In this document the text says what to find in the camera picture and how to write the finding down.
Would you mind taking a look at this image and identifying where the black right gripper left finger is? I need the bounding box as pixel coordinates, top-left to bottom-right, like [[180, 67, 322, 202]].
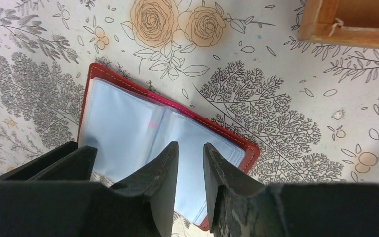
[[0, 142, 179, 237]]

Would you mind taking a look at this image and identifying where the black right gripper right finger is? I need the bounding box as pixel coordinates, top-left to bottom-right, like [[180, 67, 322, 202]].
[[203, 143, 379, 237]]

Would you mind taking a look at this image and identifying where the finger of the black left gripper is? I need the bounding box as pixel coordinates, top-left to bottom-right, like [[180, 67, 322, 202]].
[[0, 141, 78, 181], [28, 146, 97, 181]]

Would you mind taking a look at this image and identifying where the red leather card holder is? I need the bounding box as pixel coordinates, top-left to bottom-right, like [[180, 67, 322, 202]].
[[78, 63, 260, 231]]

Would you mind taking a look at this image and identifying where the floral patterned table mat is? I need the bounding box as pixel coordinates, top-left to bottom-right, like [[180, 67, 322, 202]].
[[0, 0, 379, 237]]

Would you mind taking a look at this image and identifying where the orange wooden compartment tray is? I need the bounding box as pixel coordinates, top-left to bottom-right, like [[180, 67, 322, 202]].
[[298, 0, 379, 49]]

